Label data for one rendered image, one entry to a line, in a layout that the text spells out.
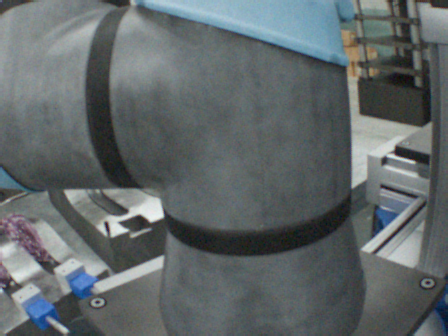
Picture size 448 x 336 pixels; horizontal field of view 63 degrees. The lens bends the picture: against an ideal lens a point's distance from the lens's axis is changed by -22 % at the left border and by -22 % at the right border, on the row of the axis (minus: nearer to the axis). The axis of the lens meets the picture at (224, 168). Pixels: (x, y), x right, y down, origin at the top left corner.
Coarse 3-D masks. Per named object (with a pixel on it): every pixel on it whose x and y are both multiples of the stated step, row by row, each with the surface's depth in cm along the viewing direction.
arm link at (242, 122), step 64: (192, 0) 18; (256, 0) 18; (320, 0) 20; (128, 64) 20; (192, 64) 20; (256, 64) 19; (320, 64) 20; (128, 128) 21; (192, 128) 21; (256, 128) 20; (320, 128) 21; (192, 192) 22; (256, 192) 21; (320, 192) 22
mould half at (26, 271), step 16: (0, 208) 88; (0, 240) 74; (48, 240) 78; (16, 256) 71; (64, 256) 76; (80, 256) 76; (16, 272) 68; (32, 272) 70; (96, 272) 70; (0, 288) 64; (48, 288) 65; (64, 288) 65; (0, 304) 59; (64, 304) 63; (0, 320) 55; (16, 320) 56; (64, 320) 63
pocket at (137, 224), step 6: (132, 216) 83; (138, 216) 83; (120, 222) 81; (126, 222) 82; (132, 222) 83; (138, 222) 84; (144, 222) 83; (150, 222) 80; (126, 228) 82; (132, 228) 83; (138, 228) 84; (144, 228) 84; (150, 228) 81; (132, 234) 82; (138, 234) 79
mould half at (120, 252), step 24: (48, 192) 114; (72, 192) 94; (120, 192) 96; (72, 216) 95; (96, 216) 84; (120, 216) 83; (144, 216) 82; (96, 240) 82; (120, 240) 77; (144, 240) 80; (120, 264) 77
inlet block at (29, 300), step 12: (24, 288) 60; (36, 288) 60; (24, 300) 57; (36, 300) 59; (24, 312) 57; (36, 312) 56; (48, 312) 57; (36, 324) 56; (48, 324) 57; (60, 324) 55
